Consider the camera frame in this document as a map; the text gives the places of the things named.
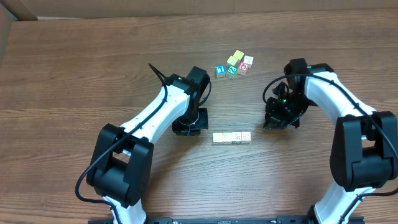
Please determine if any cardboard box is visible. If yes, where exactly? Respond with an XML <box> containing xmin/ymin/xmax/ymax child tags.
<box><xmin>1</xmin><ymin>0</ymin><xmax>397</xmax><ymax>20</ymax></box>

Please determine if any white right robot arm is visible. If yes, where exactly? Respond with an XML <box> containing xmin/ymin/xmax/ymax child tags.
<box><xmin>263</xmin><ymin>58</ymin><xmax>397</xmax><ymax>224</ymax></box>

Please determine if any yellow block near cluster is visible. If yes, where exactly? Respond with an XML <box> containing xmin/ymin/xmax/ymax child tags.
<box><xmin>226</xmin><ymin>56</ymin><xmax>239</xmax><ymax>67</ymax></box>

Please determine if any yellow G letter block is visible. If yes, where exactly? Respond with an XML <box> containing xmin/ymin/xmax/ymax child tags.
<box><xmin>222</xmin><ymin>133</ymin><xmax>234</xmax><ymax>144</ymax></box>

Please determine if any green Z letter block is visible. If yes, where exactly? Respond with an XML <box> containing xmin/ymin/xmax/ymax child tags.
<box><xmin>226</xmin><ymin>66</ymin><xmax>238</xmax><ymax>79</ymax></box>

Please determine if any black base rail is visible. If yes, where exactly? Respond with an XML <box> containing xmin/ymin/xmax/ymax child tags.
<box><xmin>88</xmin><ymin>215</ymin><xmax>364</xmax><ymax>224</ymax></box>

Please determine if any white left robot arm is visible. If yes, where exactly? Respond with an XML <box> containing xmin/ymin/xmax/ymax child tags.
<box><xmin>75</xmin><ymin>67</ymin><xmax>211</xmax><ymax>223</ymax></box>

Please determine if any blue letter block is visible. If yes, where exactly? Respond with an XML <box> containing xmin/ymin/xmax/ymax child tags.
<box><xmin>215</xmin><ymin>65</ymin><xmax>226</xmax><ymax>78</ymax></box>

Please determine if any white picture block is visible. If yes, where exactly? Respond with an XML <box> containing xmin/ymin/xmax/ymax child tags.
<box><xmin>243</xmin><ymin>55</ymin><xmax>254</xmax><ymax>68</ymax></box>

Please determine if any yellow block cluster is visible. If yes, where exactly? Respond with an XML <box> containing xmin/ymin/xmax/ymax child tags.
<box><xmin>233</xmin><ymin>50</ymin><xmax>244</xmax><ymax>61</ymax></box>
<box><xmin>226</xmin><ymin>56</ymin><xmax>239</xmax><ymax>67</ymax></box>

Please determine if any yellow S letter block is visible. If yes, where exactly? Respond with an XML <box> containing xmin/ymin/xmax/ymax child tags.
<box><xmin>231</xmin><ymin>132</ymin><xmax>242</xmax><ymax>144</ymax></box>

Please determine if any red picture block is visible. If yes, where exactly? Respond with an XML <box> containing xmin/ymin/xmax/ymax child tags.
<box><xmin>237</xmin><ymin>62</ymin><xmax>249</xmax><ymax>75</ymax></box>

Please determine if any yellow K letter block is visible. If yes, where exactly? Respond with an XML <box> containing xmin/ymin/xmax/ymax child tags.
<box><xmin>213</xmin><ymin>133</ymin><xmax>223</xmax><ymax>144</ymax></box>

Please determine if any yellow block far cluster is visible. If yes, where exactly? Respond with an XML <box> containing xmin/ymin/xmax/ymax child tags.
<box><xmin>233</xmin><ymin>50</ymin><xmax>244</xmax><ymax>61</ymax></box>

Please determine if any red I letter block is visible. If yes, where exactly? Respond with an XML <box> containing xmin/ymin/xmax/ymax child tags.
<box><xmin>241</xmin><ymin>132</ymin><xmax>252</xmax><ymax>144</ymax></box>

